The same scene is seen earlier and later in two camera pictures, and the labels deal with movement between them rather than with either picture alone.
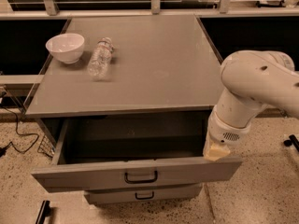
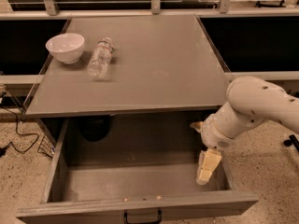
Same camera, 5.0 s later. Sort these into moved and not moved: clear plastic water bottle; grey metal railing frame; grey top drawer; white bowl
Moved: grey top drawer
Not moved: clear plastic water bottle; white bowl; grey metal railing frame
